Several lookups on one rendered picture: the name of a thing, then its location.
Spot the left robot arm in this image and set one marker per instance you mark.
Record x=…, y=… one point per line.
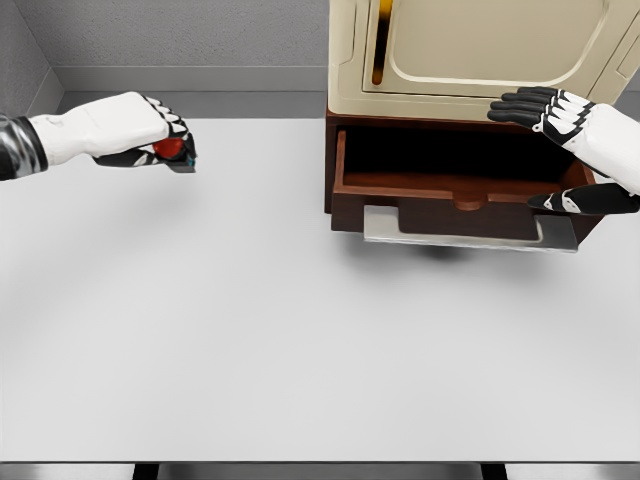
x=45, y=137

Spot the cream cabinet with brown base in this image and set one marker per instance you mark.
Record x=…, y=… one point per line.
x=475, y=55

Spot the brown wooden drawer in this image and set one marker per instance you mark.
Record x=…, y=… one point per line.
x=450, y=185

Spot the red button switch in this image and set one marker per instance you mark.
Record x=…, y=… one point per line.
x=172, y=152

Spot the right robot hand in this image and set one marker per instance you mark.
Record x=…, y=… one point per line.
x=580, y=125

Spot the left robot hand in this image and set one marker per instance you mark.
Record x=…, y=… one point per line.
x=131, y=123

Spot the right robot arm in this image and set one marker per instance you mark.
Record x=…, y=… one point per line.
x=627, y=150

